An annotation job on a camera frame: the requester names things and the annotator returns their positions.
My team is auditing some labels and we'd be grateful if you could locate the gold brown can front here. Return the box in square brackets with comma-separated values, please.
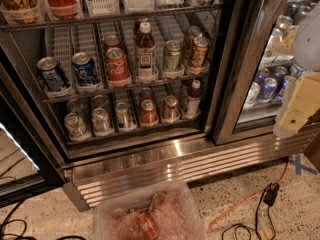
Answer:
[189, 37, 209, 68]

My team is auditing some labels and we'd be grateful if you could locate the silver white can bottom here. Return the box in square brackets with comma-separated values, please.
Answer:
[91, 107, 110, 136]

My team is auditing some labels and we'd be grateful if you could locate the green silver can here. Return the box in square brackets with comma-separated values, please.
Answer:
[163, 40, 182, 72]

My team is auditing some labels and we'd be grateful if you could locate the brown bottle bottom shelf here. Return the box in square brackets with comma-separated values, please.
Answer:
[183, 80, 201, 118]

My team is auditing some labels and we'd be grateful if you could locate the red coca-cola can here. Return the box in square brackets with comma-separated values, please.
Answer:
[103, 34, 122, 52]
[105, 48, 129, 81]

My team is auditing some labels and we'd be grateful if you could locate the open fridge door left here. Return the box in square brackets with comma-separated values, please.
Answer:
[0, 95, 63, 208]

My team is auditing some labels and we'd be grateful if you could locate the silver redbull can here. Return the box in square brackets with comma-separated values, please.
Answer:
[115, 102, 131, 130]

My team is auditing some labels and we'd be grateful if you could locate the red can bottom behind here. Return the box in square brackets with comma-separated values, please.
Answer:
[139, 87, 154, 103]

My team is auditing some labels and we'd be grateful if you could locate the closed glass fridge door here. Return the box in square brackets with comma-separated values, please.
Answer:
[214, 0, 319, 144]

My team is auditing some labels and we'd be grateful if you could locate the gold patterned can top shelf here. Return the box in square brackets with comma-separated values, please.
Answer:
[1, 0, 38, 24]

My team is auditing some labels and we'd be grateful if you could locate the blue silver can left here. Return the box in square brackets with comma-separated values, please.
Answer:
[37, 56, 70, 92]

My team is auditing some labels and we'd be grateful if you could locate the red coca-cola can behind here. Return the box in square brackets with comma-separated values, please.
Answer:
[103, 34, 122, 52]

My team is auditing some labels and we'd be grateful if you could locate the red coca-cola can front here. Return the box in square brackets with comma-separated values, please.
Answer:
[105, 48, 129, 81]

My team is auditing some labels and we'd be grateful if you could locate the silver can behind left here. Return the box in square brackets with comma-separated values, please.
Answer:
[66, 99, 86, 115]

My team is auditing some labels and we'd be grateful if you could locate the black cable left floor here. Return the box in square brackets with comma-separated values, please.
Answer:
[0, 200, 88, 240]

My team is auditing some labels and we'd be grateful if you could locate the stainless fridge bottom grille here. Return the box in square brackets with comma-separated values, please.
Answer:
[63, 122, 320, 211]

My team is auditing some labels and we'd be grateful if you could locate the black power adapter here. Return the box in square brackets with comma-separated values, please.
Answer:
[263, 183, 279, 207]

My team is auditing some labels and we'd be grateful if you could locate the gold brown can behind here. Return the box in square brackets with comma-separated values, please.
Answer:
[183, 25, 202, 59]

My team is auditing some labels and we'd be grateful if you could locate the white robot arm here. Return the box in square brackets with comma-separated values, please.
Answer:
[273, 3, 320, 138]

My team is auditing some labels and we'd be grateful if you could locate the white green can bottom left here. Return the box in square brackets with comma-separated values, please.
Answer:
[64, 112, 88, 138]

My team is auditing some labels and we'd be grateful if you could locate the red can bottom front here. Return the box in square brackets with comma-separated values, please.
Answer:
[140, 99, 157, 124]

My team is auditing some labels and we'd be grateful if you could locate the clear plastic bin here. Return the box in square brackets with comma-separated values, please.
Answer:
[94, 180, 206, 240]

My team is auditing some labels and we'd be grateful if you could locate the blue pepsi can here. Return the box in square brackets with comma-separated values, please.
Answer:
[71, 52, 100, 86]

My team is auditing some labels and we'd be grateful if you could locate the gold brown can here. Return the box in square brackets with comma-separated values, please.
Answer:
[183, 25, 202, 59]
[189, 37, 209, 68]

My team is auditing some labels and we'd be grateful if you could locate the brown tea bottle white cap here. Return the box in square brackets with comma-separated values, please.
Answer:
[135, 22, 156, 81]

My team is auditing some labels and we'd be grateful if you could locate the orange extension cable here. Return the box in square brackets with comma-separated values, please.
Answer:
[207, 156, 291, 234]

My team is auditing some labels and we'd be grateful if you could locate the red cola can in bin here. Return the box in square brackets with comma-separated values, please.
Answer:
[138, 212, 159, 240]

